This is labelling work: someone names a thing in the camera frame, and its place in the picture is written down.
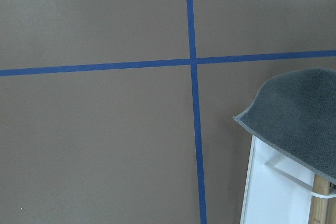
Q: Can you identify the dark grey cloth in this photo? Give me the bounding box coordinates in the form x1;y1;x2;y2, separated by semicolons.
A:
233;68;335;183

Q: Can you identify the white rack base tray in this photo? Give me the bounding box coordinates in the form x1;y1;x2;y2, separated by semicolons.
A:
239;134;336;224

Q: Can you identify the white cable tie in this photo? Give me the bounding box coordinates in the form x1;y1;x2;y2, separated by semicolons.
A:
265;154;335;199

